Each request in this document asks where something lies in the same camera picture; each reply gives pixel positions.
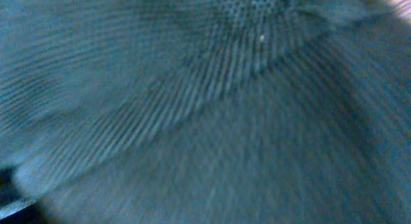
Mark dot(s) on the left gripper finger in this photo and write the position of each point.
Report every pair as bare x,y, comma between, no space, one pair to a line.
9,208

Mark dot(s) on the black polo shirt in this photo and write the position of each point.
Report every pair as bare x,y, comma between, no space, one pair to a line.
207,111

